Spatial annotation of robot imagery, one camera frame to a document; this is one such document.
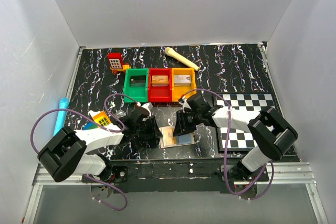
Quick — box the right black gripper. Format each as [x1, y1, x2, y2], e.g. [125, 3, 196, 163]
[172, 110, 202, 136]

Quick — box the beige leather card holder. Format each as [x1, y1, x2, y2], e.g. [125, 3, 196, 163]
[159, 126, 195, 149]

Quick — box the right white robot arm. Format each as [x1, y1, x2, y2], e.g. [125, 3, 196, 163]
[173, 93, 298, 181]

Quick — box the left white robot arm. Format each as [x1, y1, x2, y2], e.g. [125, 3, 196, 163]
[37, 103, 162, 182]

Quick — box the silver card box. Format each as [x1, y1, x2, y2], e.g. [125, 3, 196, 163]
[174, 74, 192, 87]

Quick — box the orange card box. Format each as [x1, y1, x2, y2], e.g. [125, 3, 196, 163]
[151, 75, 169, 87]

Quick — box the black card box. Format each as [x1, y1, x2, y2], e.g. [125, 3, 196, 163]
[130, 75, 146, 87]

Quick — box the yellow plastic bin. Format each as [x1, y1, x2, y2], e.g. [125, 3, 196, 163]
[172, 68, 197, 102]

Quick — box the red plastic bin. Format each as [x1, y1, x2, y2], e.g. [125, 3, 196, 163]
[148, 68, 172, 103]

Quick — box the checkered chess board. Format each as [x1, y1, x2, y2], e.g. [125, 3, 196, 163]
[214, 93, 280, 152]

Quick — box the green plastic bin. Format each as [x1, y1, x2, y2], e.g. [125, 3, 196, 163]
[123, 68, 149, 103]

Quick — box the colourful toy block building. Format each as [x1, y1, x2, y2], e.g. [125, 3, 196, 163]
[83, 110, 111, 130]

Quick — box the beige toy microphone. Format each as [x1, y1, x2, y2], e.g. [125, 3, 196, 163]
[164, 47, 199, 71]

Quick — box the blue toy microphone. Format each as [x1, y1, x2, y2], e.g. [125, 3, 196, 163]
[53, 97, 69, 136]

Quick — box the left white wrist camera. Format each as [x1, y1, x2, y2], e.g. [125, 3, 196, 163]
[141, 102, 153, 116]

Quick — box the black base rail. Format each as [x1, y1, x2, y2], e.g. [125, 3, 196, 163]
[81, 159, 271, 195]

